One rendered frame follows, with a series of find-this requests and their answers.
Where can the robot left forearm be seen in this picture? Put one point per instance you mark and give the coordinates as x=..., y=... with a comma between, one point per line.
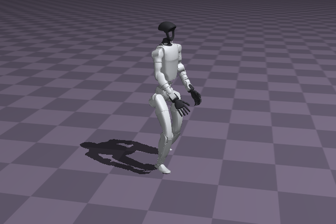
x=185, y=80

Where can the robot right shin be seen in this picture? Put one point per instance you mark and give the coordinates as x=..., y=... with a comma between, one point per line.
x=163, y=148

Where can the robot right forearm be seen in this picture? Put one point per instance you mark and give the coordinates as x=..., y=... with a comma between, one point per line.
x=165, y=86

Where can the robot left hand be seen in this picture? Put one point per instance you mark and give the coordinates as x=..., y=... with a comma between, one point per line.
x=195, y=95

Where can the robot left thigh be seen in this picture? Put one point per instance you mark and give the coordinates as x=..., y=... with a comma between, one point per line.
x=176, y=117

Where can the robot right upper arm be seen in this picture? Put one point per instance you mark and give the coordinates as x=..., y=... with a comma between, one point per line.
x=157, y=56

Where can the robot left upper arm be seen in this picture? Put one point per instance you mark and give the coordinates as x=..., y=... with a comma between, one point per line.
x=180, y=66

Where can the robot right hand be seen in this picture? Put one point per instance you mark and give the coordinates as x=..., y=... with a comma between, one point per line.
x=179, y=104

